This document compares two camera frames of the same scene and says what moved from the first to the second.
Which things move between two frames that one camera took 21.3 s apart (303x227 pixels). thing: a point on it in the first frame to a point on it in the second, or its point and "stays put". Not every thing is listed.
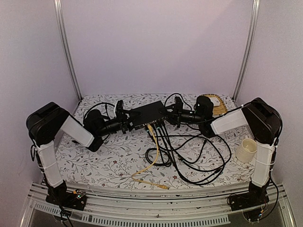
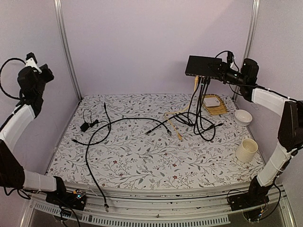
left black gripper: (126, 126) to (49, 74)
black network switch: (148, 113) to (199, 65)
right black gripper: (175, 115) to (222, 73)
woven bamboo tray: (220, 109) stays put
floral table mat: (153, 141) stays put
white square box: (215, 101) stays put
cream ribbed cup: (246, 151) stays put
